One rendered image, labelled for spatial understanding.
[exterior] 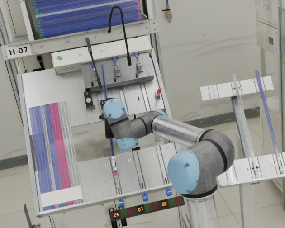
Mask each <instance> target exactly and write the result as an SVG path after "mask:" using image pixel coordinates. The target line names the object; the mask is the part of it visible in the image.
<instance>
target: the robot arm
mask: <svg viewBox="0 0 285 228"><path fill-rule="evenodd" d="M102 102H103V103H102ZM100 106H101V112H102V115H100V116H99V119H101V120H104V125H105V127H104V128H105V136H106V138H107V139H110V138H115V140H116V142H117V144H118V146H119V148H120V150H121V151H126V150H129V149H131V148H133V147H135V146H137V145H138V144H139V142H138V139H140V138H142V137H144V136H146V135H148V134H151V133H153V134H156V135H158V136H161V137H163V138H166V139H168V140H171V141H173V142H176V143H178V144H180V145H183V146H185V147H188V148H187V149H183V150H181V151H179V152H178V153H177V154H175V155H174V156H172V157H171V159H170V160H169V162H168V166H167V173H168V178H169V181H170V182H171V183H172V187H173V188H174V189H175V190H176V191H177V192H178V193H180V195H181V196H183V197H184V198H186V202H187V207H188V211H189V216H190V223H191V227H192V228H219V221H218V215H217V210H216V204H215V199H214V193H215V192H216V191H217V188H218V185H217V179H216V177H217V176H219V175H221V174H222V173H224V172H226V171H227V170H228V169H229V168H230V167H231V166H232V164H233V162H234V159H235V148H234V145H233V143H232V141H231V140H230V138H229V137H228V136H226V135H225V134H223V133H222V132H219V131H217V130H214V129H207V130H204V129H201V128H198V127H195V126H192V125H189V124H186V123H183V122H180V121H177V120H174V119H171V118H168V117H167V115H166V113H165V112H163V110H161V109H157V110H154V111H151V112H149V113H147V114H145V115H143V116H140V117H138V118H135V119H133V120H131V121H130V120H129V118H128V115H127V113H126V111H125V110H126V109H125V105H124V103H123V102H122V101H121V100H119V99H118V98H116V99H115V98H106V99H105V100H100Z"/></svg>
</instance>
